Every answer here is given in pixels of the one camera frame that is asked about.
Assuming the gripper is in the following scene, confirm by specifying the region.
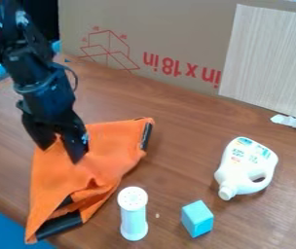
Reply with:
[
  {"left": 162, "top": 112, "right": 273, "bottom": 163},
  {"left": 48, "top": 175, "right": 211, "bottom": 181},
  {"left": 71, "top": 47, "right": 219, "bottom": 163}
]
[{"left": 11, "top": 66, "right": 92, "bottom": 164}]

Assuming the orange cloth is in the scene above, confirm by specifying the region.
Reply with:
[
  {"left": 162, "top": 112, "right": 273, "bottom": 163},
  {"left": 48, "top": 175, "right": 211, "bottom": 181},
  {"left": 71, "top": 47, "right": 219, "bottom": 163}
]
[{"left": 24, "top": 117, "right": 157, "bottom": 245}]

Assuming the white shaker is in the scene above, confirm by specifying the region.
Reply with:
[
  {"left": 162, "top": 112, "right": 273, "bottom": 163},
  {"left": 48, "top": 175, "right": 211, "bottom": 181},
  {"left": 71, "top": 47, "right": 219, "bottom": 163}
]
[{"left": 116, "top": 186, "right": 151, "bottom": 242}]

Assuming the cardboard box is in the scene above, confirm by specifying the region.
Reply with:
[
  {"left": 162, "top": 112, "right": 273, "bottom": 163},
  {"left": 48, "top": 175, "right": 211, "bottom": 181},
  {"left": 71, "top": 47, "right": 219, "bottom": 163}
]
[{"left": 56, "top": 0, "right": 296, "bottom": 97}]

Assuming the light blue block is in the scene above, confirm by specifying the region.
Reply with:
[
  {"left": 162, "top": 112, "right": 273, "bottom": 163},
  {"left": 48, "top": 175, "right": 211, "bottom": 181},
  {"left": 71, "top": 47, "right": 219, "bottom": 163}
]
[{"left": 179, "top": 199, "right": 216, "bottom": 239}]

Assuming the white toy detergent bottle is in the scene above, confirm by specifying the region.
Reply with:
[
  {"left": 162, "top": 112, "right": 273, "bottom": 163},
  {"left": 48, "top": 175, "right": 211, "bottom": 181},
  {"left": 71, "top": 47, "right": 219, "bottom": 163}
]
[{"left": 212, "top": 136, "right": 279, "bottom": 201}]

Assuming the wooden board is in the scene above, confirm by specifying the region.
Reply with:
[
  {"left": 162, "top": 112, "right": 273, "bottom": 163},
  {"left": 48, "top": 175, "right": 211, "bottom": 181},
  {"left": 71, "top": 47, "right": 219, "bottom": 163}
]
[{"left": 216, "top": 3, "right": 296, "bottom": 123}]

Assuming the crumpled white paper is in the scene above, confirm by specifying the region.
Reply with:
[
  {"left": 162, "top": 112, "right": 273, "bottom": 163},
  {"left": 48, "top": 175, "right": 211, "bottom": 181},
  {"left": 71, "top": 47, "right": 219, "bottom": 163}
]
[{"left": 269, "top": 114, "right": 296, "bottom": 132}]

